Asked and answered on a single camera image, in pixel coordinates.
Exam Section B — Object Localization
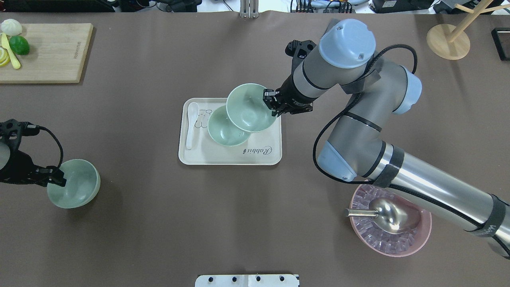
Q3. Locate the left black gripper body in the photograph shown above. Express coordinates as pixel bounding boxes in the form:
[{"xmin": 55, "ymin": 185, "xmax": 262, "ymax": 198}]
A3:
[{"xmin": 0, "ymin": 151, "xmax": 48, "ymax": 187}]

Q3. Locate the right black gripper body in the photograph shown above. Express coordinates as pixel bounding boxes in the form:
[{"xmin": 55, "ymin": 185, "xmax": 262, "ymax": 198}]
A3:
[{"xmin": 276, "ymin": 76, "xmax": 314, "ymax": 116}]

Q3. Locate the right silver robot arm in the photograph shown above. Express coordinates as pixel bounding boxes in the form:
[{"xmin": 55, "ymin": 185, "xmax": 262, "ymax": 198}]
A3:
[{"xmin": 262, "ymin": 19, "xmax": 510, "ymax": 259}]

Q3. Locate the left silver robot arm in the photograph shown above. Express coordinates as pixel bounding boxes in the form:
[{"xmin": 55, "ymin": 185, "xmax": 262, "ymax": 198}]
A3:
[{"xmin": 0, "ymin": 143, "xmax": 66, "ymax": 187}]

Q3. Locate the light green center bowl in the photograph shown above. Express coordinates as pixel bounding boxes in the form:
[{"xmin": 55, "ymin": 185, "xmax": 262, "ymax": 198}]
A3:
[{"xmin": 208, "ymin": 105, "xmax": 250, "ymax": 147}]

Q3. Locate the white ceramic spoon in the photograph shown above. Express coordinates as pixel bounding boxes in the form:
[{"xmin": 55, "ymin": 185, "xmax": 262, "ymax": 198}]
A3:
[{"xmin": 185, "ymin": 102, "xmax": 199, "ymax": 149}]

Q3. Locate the cream rabbit serving tray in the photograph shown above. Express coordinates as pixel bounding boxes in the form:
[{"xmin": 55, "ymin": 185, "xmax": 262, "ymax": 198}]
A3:
[{"xmin": 178, "ymin": 98, "xmax": 283, "ymax": 165}]

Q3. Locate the lemon slice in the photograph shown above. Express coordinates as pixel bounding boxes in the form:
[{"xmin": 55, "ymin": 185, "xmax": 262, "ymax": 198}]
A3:
[{"xmin": 0, "ymin": 47, "xmax": 10, "ymax": 67}]

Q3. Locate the wooden cutting board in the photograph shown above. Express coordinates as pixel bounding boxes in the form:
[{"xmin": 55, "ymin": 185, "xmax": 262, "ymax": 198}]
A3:
[{"xmin": 0, "ymin": 23, "xmax": 93, "ymax": 84}]

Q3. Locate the green lime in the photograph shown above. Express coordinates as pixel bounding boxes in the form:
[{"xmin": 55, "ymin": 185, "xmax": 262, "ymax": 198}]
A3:
[{"xmin": 8, "ymin": 35, "xmax": 30, "ymax": 55}]

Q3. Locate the yellow plastic knife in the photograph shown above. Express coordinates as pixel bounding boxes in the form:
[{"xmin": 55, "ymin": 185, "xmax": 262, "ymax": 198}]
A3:
[{"xmin": 1, "ymin": 33, "xmax": 21, "ymax": 69}]

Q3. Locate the white garlic bulb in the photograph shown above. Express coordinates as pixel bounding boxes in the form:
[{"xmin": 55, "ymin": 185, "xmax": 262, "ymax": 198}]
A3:
[{"xmin": 0, "ymin": 19, "xmax": 23, "ymax": 36}]

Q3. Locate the steel ice scoop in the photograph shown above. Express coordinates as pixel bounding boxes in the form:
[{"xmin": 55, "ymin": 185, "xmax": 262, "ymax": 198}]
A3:
[{"xmin": 343, "ymin": 198, "xmax": 421, "ymax": 234}]

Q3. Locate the pink bowl with ice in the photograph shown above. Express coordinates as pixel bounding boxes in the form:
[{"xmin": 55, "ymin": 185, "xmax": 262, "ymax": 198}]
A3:
[{"xmin": 349, "ymin": 184, "xmax": 432, "ymax": 257}]

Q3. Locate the wooden mug tree stand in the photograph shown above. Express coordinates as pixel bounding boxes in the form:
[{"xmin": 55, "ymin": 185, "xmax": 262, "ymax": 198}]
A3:
[{"xmin": 426, "ymin": 0, "xmax": 510, "ymax": 60}]

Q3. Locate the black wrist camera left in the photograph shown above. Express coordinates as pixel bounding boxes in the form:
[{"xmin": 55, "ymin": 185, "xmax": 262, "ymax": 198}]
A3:
[{"xmin": 0, "ymin": 119, "xmax": 41, "ymax": 152}]

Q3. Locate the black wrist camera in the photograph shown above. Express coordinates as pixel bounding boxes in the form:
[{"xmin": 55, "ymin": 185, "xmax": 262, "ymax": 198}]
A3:
[
  {"xmin": 285, "ymin": 40, "xmax": 316, "ymax": 72},
  {"xmin": 0, "ymin": 119, "xmax": 41, "ymax": 152}
]

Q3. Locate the black camera cable left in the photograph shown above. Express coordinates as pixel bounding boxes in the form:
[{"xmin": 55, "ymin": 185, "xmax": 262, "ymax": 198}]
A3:
[{"xmin": 36, "ymin": 126, "xmax": 64, "ymax": 170}]

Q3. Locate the black camera cable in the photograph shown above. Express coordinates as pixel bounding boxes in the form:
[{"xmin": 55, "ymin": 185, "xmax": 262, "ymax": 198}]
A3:
[
  {"xmin": 36, "ymin": 126, "xmax": 64, "ymax": 170},
  {"xmin": 312, "ymin": 44, "xmax": 418, "ymax": 185}
]

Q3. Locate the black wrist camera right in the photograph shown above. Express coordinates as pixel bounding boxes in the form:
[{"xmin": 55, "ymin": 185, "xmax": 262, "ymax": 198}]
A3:
[{"xmin": 285, "ymin": 40, "xmax": 316, "ymax": 72}]

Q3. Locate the black camera cable right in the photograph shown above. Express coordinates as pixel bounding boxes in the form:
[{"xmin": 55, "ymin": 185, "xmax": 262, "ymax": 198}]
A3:
[{"xmin": 312, "ymin": 44, "xmax": 418, "ymax": 185}]

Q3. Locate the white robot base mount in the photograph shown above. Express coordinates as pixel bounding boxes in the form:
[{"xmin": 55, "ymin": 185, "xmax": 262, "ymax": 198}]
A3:
[{"xmin": 195, "ymin": 274, "xmax": 300, "ymax": 287}]

